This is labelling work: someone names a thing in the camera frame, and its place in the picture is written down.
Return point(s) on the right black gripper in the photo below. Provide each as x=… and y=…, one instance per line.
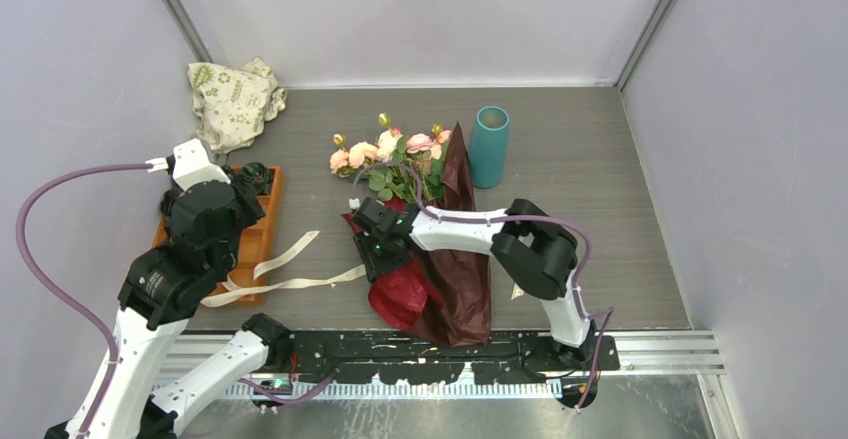
x=374, y=264

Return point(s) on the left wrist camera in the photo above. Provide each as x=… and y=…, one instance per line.
x=189, y=165

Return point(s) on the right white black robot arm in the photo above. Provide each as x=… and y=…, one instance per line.
x=543, y=255

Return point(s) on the dark red wrapping paper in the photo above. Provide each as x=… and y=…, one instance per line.
x=440, y=296

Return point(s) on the pink flower bouquet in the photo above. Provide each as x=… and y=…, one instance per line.
x=395, y=165

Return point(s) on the orange compartment tray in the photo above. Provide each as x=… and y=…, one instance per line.
x=254, y=248

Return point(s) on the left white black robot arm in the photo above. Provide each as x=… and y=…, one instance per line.
x=162, y=291

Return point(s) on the dark rolled item top-right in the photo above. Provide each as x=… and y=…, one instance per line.
x=258, y=176

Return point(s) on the teal cylindrical vase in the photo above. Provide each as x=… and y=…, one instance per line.
x=488, y=146

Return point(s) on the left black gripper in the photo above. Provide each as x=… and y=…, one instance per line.
x=254, y=208

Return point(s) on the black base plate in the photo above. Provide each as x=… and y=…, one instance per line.
x=358, y=357

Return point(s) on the aluminium rail frame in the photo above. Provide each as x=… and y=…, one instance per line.
x=622, y=354

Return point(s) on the dark rolled item left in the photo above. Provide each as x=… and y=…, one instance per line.
x=168, y=200

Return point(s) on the cream printed cloth bag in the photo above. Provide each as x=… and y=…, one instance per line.
x=234, y=104

